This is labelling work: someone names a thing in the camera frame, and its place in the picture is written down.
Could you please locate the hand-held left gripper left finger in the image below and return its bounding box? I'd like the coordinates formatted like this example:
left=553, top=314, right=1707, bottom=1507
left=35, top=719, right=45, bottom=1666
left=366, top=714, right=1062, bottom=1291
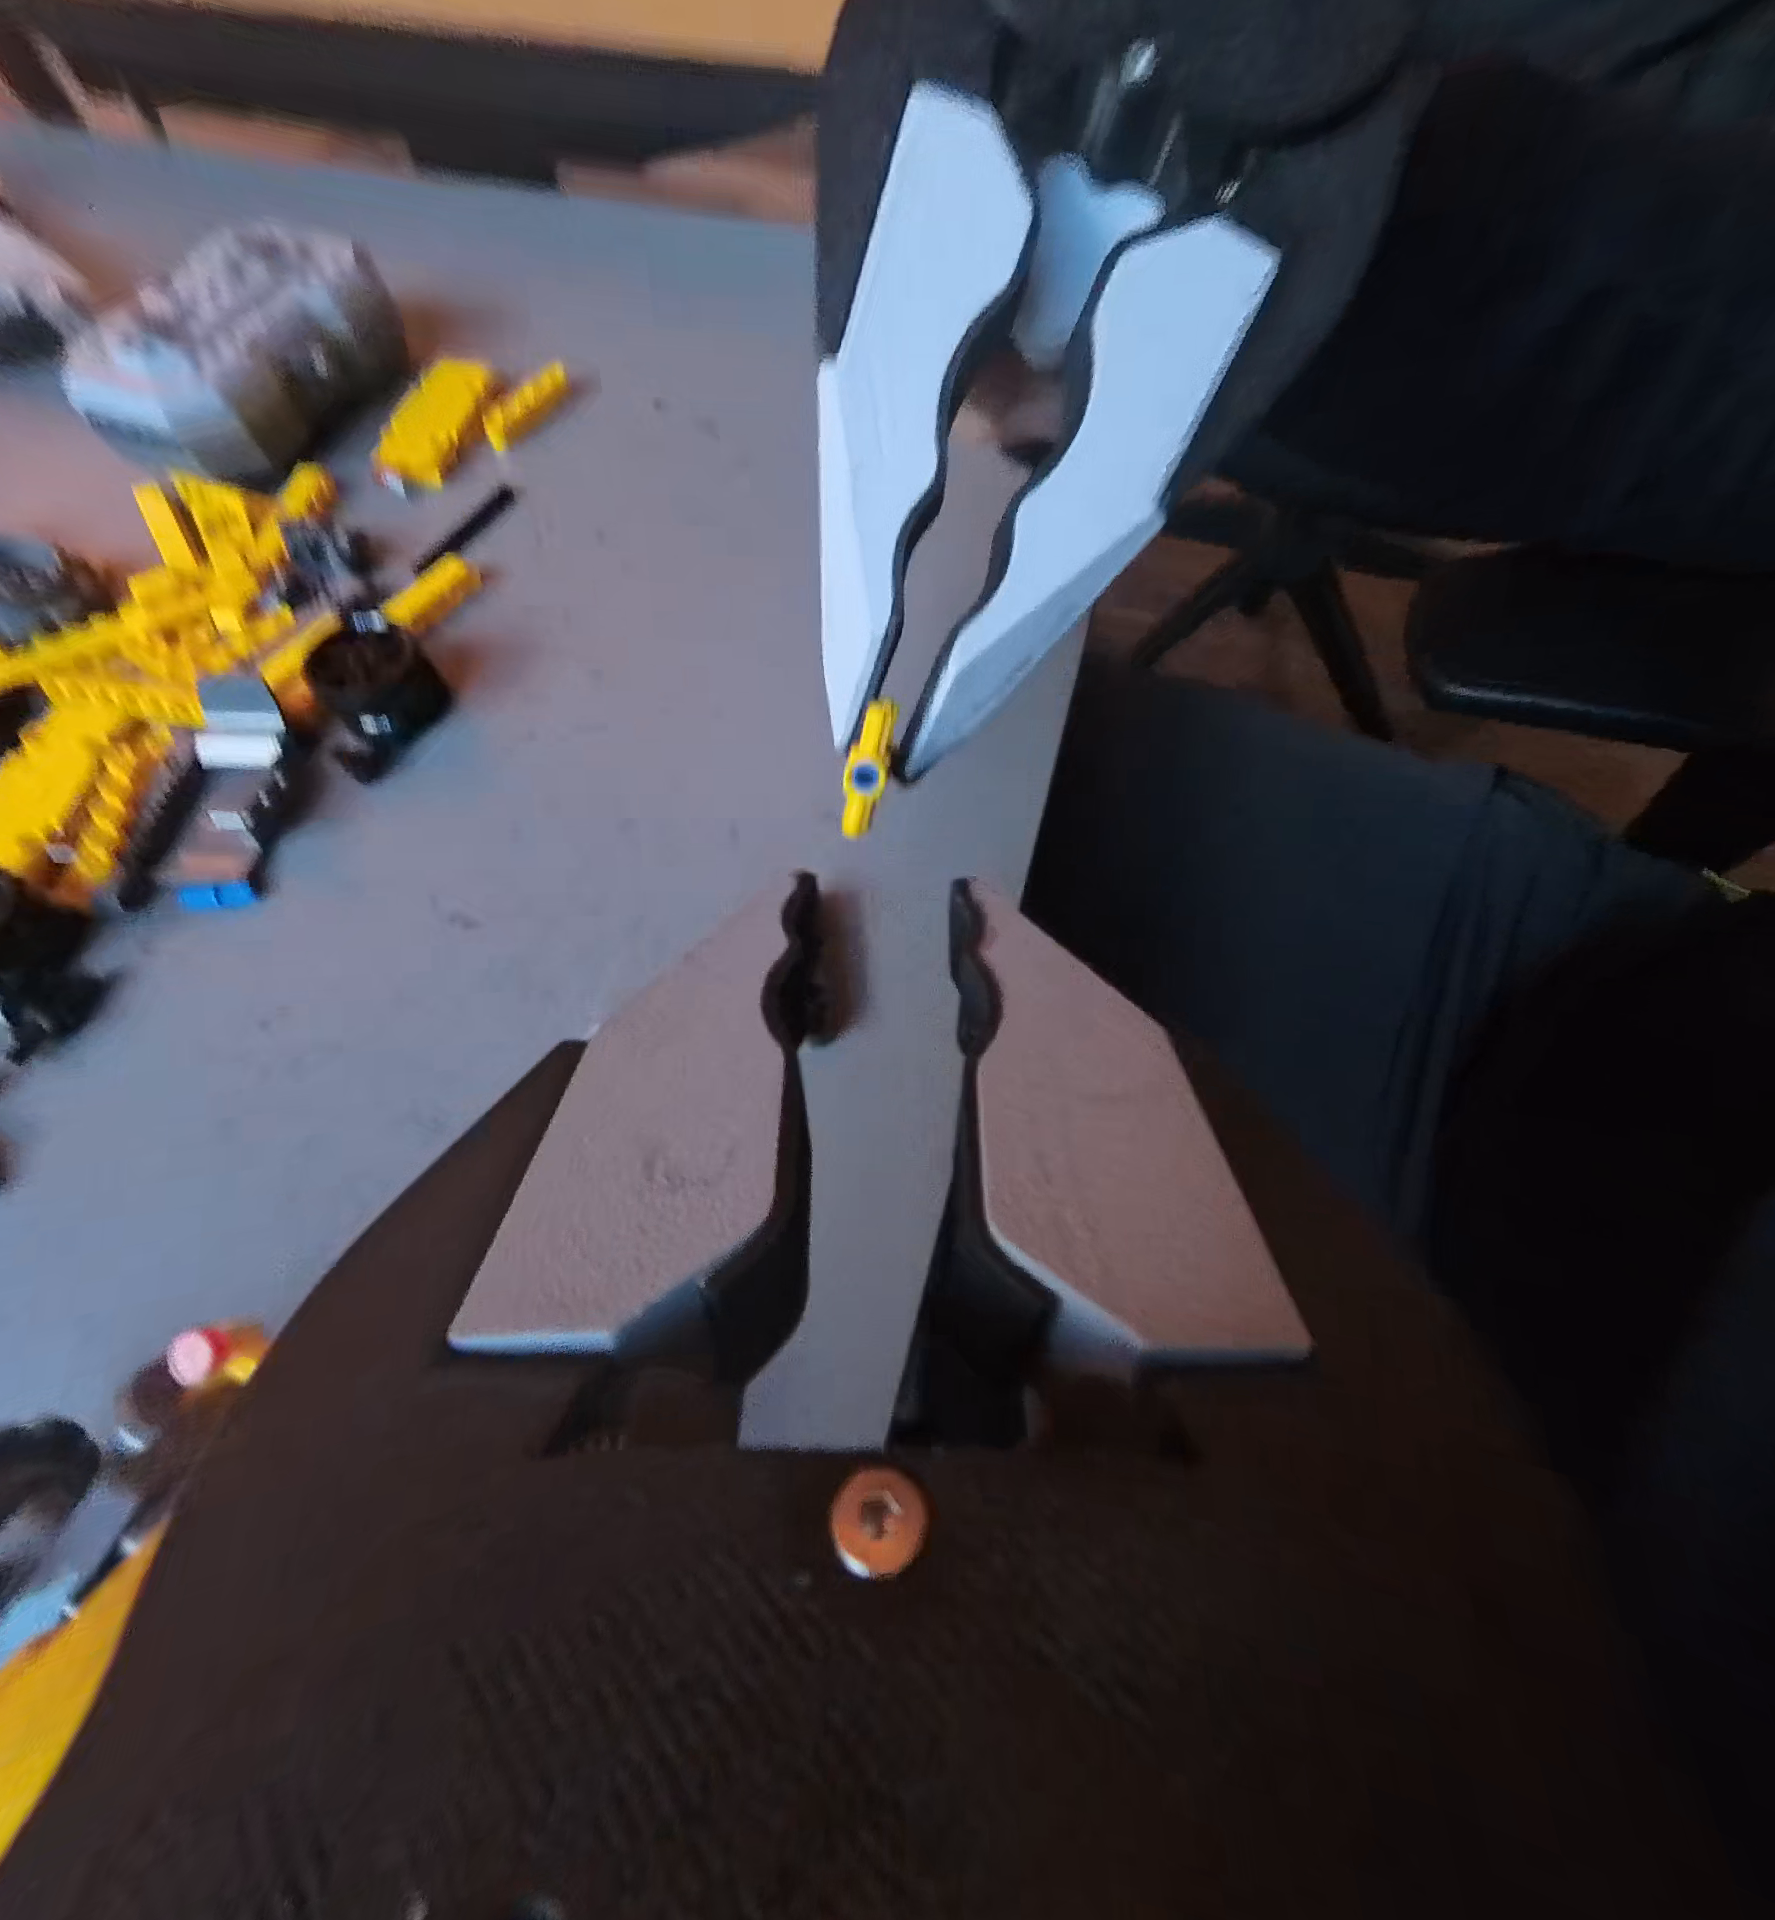
left=447, top=872, right=842, bottom=1385

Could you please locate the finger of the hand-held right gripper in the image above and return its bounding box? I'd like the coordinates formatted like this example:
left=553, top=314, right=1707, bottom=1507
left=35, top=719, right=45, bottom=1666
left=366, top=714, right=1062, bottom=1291
left=902, top=212, right=1285, bottom=786
left=813, top=79, right=1044, bottom=756

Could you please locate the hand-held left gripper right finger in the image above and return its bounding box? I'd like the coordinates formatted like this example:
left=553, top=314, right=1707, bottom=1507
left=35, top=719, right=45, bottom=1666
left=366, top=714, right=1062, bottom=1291
left=948, top=875, right=1317, bottom=1382

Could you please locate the yellow cross axle connector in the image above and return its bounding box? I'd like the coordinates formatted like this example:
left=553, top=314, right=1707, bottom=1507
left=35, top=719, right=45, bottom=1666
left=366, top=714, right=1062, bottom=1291
left=840, top=699, right=902, bottom=840

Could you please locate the grey desk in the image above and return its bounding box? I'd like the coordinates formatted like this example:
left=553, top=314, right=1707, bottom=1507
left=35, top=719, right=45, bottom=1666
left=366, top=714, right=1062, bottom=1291
left=0, top=127, right=1093, bottom=1774

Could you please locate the yellow edged desk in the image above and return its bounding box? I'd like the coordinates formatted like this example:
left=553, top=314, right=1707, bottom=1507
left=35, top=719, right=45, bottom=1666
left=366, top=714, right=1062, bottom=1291
left=0, top=0, right=831, bottom=183

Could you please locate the black chair base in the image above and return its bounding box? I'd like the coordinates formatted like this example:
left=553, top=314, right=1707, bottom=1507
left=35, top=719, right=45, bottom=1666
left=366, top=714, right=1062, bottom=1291
left=1131, top=480, right=1411, bottom=743

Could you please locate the short yellow holed beam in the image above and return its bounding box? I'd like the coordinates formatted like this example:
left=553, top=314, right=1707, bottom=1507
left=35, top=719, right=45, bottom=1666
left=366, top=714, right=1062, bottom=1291
left=480, top=365, right=574, bottom=454

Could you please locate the black jacket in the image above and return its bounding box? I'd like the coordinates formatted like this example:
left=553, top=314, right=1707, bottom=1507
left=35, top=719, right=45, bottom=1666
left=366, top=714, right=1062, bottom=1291
left=1278, top=0, right=1775, bottom=561

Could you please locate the yellow studded block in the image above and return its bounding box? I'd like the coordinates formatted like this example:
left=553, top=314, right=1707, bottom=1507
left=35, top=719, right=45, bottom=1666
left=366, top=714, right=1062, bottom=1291
left=372, top=355, right=500, bottom=496

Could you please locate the black axle rod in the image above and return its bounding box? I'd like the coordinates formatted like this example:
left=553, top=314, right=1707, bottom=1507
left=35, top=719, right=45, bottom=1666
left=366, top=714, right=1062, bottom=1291
left=412, top=481, right=516, bottom=575

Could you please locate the black office chair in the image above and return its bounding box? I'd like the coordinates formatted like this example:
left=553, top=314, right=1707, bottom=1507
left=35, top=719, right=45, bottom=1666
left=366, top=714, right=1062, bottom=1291
left=1400, top=536, right=1775, bottom=875

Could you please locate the long yellow holed beam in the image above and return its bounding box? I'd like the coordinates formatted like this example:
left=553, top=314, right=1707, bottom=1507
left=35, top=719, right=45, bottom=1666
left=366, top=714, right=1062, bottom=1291
left=384, top=554, right=485, bottom=634

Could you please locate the black spoked wheel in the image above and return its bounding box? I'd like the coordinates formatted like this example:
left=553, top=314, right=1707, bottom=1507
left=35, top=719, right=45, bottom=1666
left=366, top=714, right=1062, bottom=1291
left=302, top=621, right=458, bottom=786

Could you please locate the person's black sweater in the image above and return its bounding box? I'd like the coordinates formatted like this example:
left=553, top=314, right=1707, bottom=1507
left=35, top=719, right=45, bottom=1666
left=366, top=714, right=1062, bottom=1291
left=1426, top=872, right=1775, bottom=1920

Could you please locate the grey angular block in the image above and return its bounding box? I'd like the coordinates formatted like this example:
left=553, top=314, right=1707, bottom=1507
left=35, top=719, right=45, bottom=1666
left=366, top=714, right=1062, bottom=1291
left=60, top=223, right=412, bottom=484

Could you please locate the pile of building brick parts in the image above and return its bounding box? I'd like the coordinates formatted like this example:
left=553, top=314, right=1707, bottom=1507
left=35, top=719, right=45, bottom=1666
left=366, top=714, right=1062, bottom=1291
left=0, top=462, right=487, bottom=1203

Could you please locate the yellow brick vehicle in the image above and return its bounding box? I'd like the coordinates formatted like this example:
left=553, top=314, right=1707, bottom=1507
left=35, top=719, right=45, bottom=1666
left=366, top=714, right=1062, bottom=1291
left=0, top=1320, right=275, bottom=1878

